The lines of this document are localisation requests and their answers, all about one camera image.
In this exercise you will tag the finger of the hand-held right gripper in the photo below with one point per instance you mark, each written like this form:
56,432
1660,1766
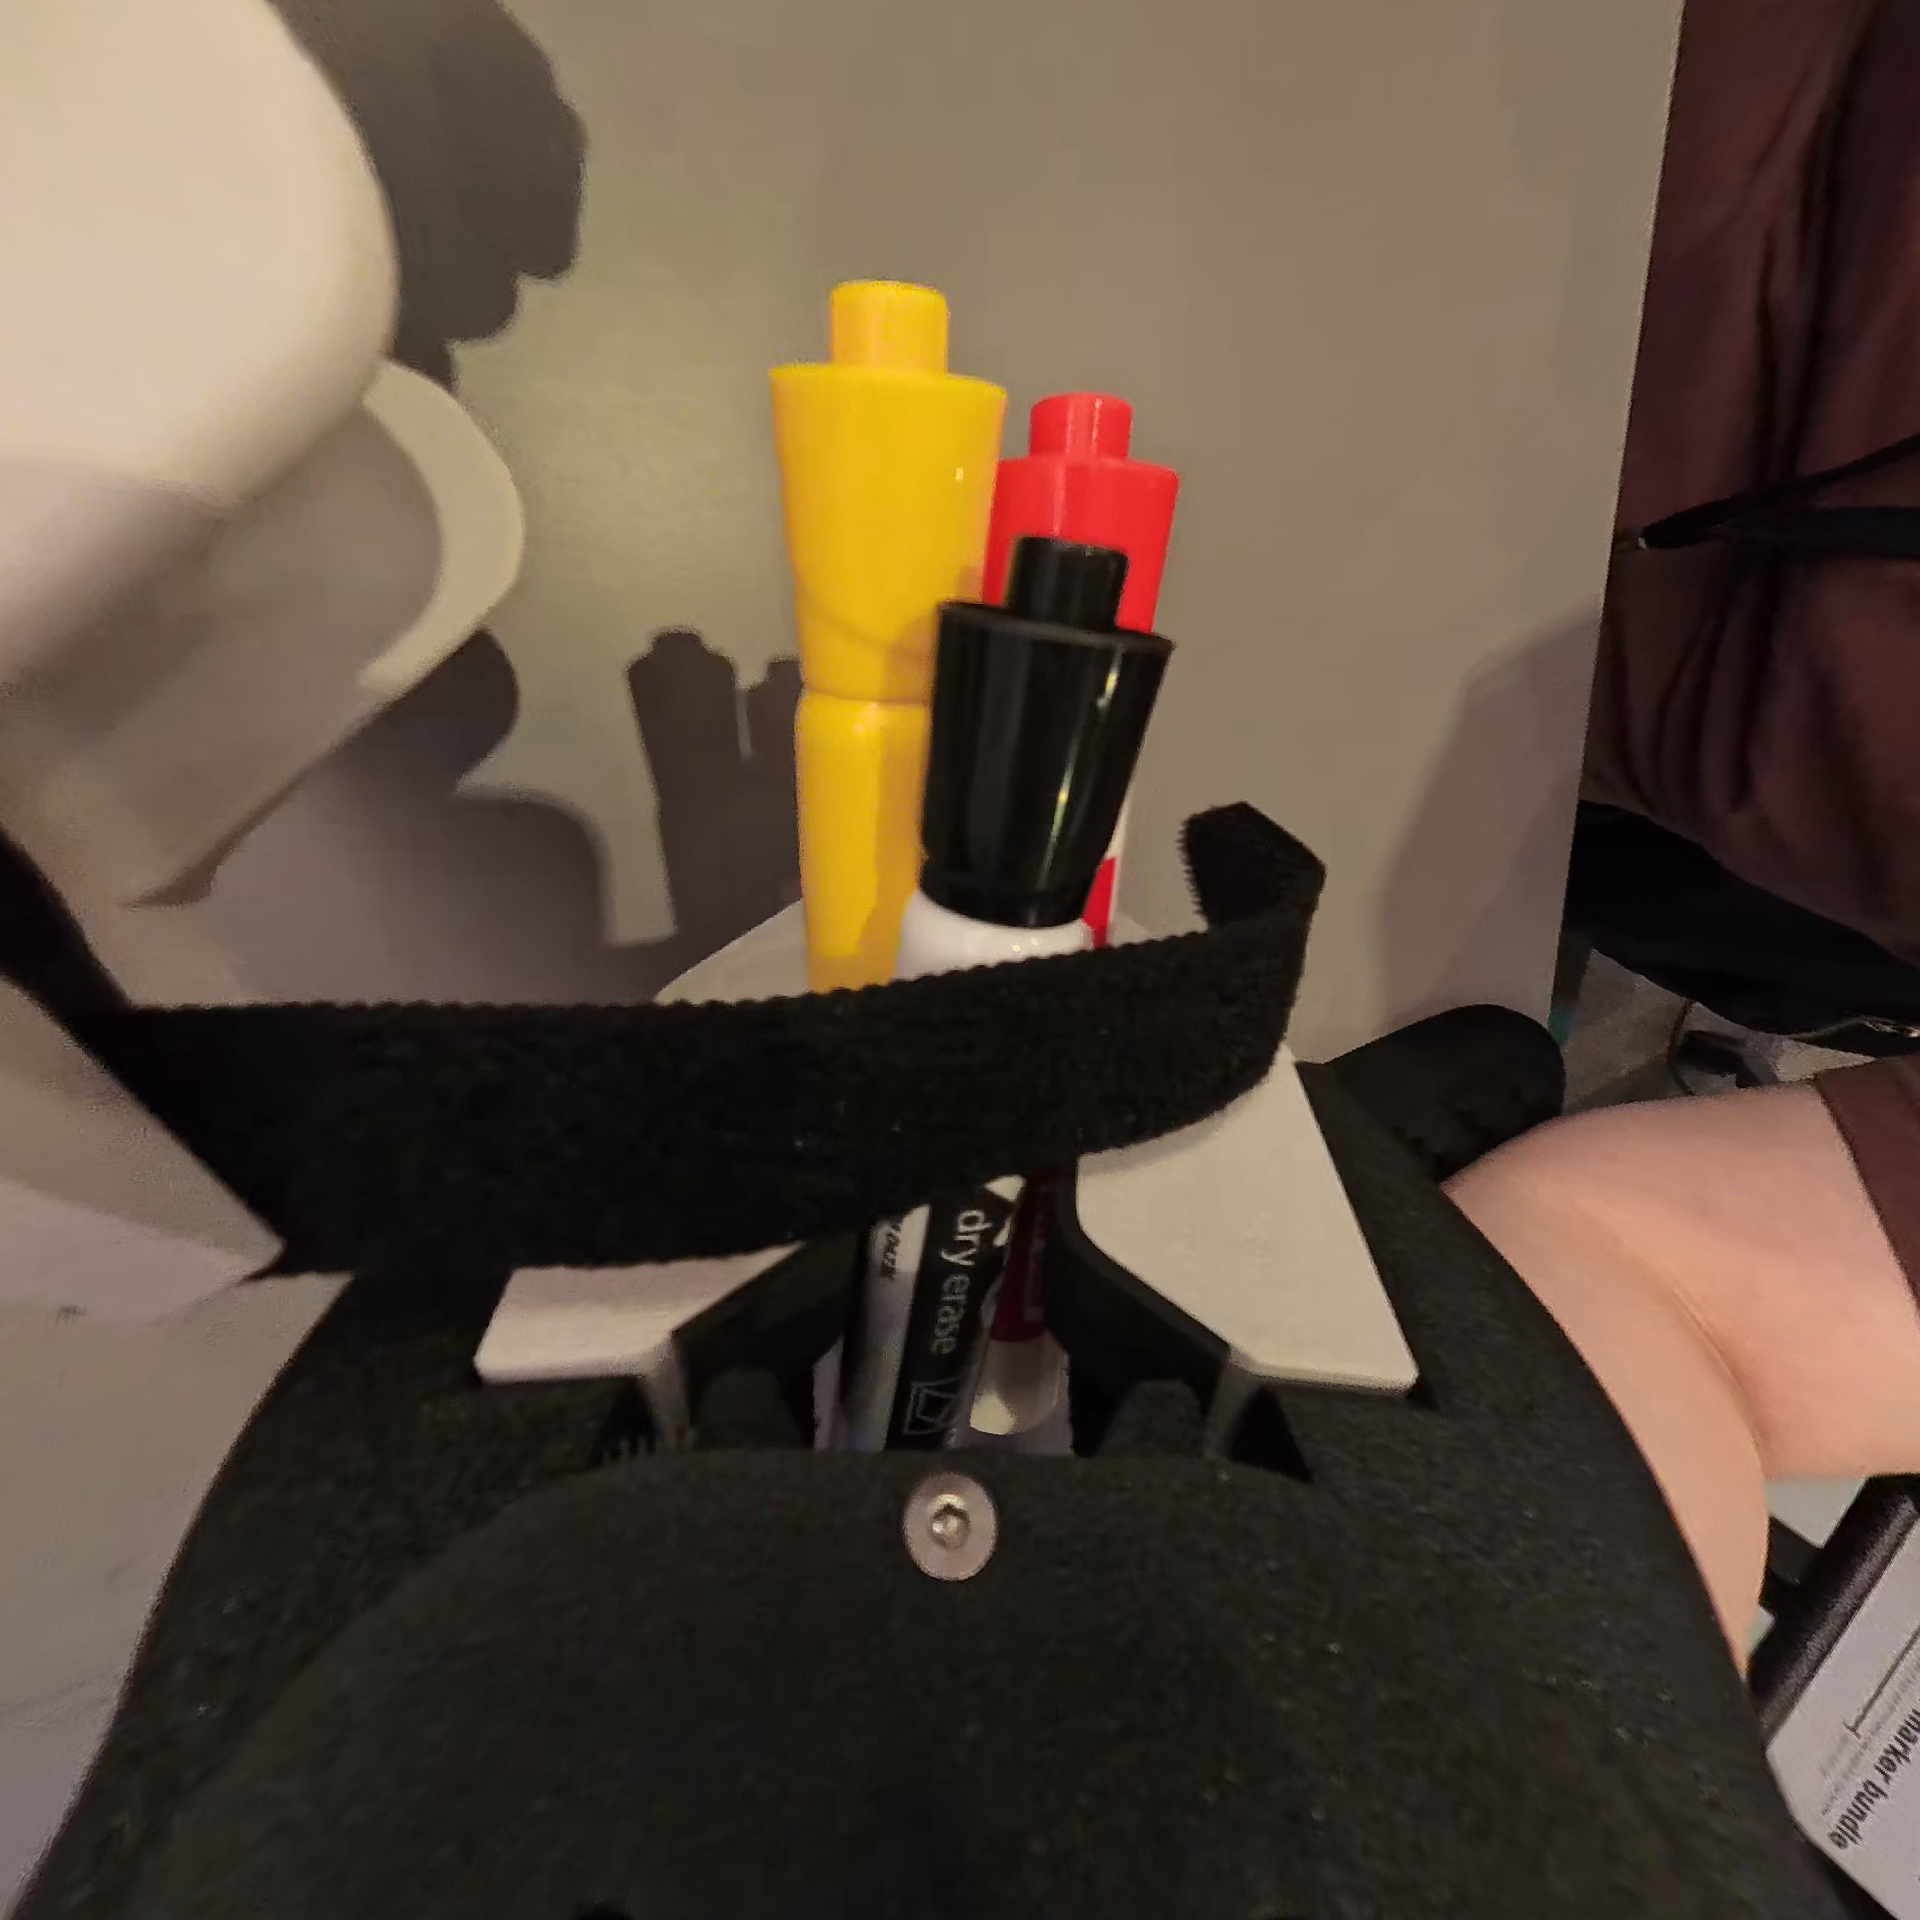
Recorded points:
329,599
89,1172

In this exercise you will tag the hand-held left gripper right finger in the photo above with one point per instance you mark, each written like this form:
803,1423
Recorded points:
1276,1245

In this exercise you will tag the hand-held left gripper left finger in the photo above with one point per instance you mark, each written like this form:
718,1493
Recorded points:
599,1319

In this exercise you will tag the black cap marker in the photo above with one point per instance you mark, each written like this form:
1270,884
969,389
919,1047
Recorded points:
1037,751

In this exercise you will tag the yellow marker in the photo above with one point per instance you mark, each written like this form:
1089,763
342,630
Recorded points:
879,524

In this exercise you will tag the red cap marker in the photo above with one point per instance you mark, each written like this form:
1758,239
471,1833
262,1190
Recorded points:
1089,510

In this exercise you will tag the person's left forearm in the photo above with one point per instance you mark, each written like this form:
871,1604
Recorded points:
1652,1289

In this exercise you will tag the dark trousers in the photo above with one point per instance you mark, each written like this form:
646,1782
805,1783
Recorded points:
1724,932

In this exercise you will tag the black framed tag sign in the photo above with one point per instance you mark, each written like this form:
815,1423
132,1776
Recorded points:
1852,1771

